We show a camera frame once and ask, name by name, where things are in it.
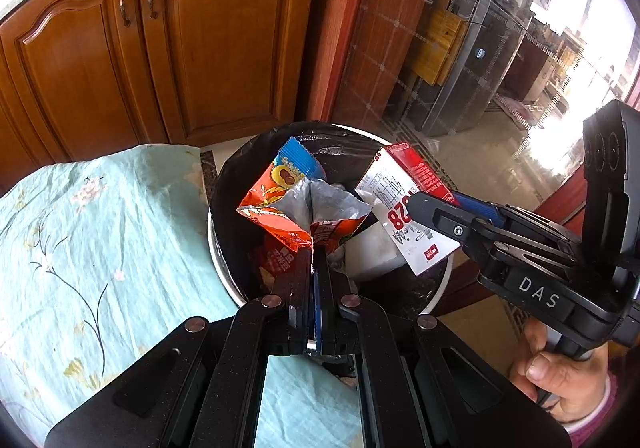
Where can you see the black plastic bin bag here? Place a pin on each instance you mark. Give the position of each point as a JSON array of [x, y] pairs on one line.
[[230, 177]]

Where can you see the person's right forearm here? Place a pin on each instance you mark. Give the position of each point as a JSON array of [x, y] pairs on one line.
[[595, 428]]

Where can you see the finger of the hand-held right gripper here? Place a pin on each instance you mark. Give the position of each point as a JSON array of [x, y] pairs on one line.
[[500, 213], [440, 218]]

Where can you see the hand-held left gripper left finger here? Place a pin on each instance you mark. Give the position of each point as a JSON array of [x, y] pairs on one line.
[[300, 288]]

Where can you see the person's right hand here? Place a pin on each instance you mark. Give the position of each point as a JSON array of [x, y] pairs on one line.
[[565, 378]]

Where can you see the red and white carton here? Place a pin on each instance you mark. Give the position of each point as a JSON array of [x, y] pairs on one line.
[[395, 208]]

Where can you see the yellow stool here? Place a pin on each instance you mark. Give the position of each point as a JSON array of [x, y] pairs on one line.
[[440, 47]]

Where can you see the glass sliding door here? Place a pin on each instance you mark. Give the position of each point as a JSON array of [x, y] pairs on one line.
[[500, 52]]

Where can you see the light blue floral tablecloth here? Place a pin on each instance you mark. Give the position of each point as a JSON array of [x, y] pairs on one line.
[[110, 253]]

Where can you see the orange and blue snack bag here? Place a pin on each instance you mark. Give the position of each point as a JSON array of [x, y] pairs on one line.
[[285, 198]]

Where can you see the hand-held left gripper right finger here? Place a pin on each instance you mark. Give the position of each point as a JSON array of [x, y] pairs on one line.
[[325, 313]]

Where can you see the dark cabinet behind glass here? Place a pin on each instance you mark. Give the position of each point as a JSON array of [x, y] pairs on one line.
[[475, 77]]

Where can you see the wooden cabinet door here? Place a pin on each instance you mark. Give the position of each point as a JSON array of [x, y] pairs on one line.
[[12, 137], [75, 77], [230, 42]]

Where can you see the white round bin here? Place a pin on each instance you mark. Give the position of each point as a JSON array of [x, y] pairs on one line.
[[225, 273]]

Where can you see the red wooden door frame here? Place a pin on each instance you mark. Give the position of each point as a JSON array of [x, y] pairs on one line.
[[345, 17]]

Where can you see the white paper towel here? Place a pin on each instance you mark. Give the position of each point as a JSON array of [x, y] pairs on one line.
[[375, 250]]

